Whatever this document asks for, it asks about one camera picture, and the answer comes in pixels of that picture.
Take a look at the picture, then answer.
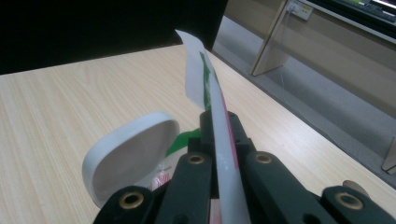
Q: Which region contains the white red green packet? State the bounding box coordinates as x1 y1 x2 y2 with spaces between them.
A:
148 29 253 224

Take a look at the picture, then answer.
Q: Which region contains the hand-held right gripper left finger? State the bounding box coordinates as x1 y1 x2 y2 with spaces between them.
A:
187 110 217 156

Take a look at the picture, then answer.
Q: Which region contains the dark keyboard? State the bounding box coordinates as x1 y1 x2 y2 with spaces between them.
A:
311 0 396 39

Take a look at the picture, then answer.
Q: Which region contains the white power socket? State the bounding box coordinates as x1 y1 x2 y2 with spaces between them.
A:
286 0 314 21

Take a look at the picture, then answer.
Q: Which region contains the glass jar with grey lid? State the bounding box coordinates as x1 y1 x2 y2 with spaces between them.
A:
82 111 181 209

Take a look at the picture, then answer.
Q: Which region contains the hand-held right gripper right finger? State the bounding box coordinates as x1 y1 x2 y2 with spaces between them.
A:
225 111 257 160

